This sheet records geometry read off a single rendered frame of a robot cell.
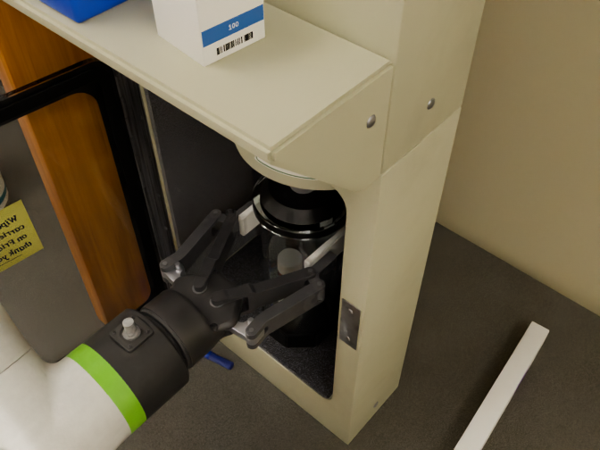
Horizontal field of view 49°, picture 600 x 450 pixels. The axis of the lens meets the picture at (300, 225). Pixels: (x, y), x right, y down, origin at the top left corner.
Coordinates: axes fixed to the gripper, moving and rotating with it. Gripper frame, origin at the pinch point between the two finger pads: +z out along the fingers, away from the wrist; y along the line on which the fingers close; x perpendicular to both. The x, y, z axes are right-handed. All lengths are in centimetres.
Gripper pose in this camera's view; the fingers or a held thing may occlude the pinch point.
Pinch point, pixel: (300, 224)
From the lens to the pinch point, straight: 73.3
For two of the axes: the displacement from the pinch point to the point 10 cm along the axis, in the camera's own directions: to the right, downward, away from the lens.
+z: 6.6, -5.5, 5.1
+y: -7.5, -4.9, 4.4
